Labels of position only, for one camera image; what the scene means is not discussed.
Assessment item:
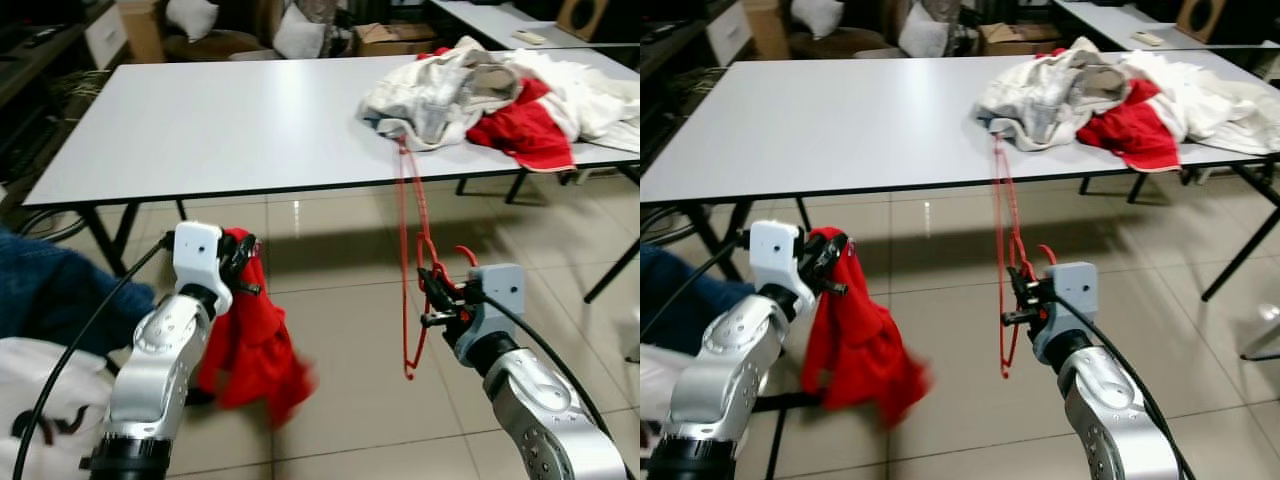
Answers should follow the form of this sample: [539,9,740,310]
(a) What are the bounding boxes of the flat cardboard box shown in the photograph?
[353,22,441,57]
[978,22,1061,57]

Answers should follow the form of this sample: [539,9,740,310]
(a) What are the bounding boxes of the metal clothes rack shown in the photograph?
[748,392,833,480]

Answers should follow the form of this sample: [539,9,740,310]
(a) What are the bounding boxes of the white pillow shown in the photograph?
[272,3,328,59]
[165,0,220,41]
[790,0,846,41]
[897,3,951,59]

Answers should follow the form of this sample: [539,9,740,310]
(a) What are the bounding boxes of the white table black legs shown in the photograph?
[22,48,641,301]
[640,48,1280,301]

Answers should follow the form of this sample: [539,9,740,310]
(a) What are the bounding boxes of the red wire hanger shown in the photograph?
[396,135,481,381]
[990,135,1059,379]

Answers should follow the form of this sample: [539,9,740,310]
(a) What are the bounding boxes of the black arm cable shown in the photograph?
[478,290,637,480]
[10,232,176,480]
[1055,290,1196,480]
[640,235,753,341]

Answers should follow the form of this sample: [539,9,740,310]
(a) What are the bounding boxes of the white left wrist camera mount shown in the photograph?
[172,221,233,301]
[748,220,806,296]

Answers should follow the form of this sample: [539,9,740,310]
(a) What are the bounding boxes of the long white table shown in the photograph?
[428,0,641,51]
[1050,0,1280,51]

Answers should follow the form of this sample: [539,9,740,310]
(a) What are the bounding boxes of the wooden speaker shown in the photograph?
[555,0,613,43]
[1175,0,1231,43]

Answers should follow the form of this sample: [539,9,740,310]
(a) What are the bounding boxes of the red garment cream hem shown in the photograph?
[1077,78,1183,173]
[465,78,578,173]

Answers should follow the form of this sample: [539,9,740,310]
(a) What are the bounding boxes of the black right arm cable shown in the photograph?
[478,290,637,480]
[1055,290,1196,480]

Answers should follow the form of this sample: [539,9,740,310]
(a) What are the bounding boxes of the white garment green label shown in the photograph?
[500,48,616,141]
[1118,48,1236,141]

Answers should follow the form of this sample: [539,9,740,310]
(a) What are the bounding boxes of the brown chair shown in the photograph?
[788,28,886,61]
[163,28,263,63]

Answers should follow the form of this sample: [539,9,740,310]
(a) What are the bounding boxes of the black desk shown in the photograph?
[640,0,716,76]
[0,0,101,111]

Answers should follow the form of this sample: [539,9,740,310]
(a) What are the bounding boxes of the blue jeans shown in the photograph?
[0,228,156,358]
[640,243,746,358]

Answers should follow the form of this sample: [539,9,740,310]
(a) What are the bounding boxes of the white drawer cabinet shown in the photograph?
[705,3,753,67]
[84,5,129,69]

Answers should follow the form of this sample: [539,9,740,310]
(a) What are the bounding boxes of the cream striped garment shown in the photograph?
[1190,80,1280,156]
[580,85,641,156]

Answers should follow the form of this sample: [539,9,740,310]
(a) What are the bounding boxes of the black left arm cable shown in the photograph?
[640,235,753,341]
[10,232,176,480]

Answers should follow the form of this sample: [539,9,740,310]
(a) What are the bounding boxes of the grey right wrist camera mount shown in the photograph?
[1030,262,1099,363]
[452,263,526,363]

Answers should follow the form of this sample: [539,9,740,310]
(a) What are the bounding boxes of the off-white seamed garment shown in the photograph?
[975,36,1136,153]
[358,36,526,153]

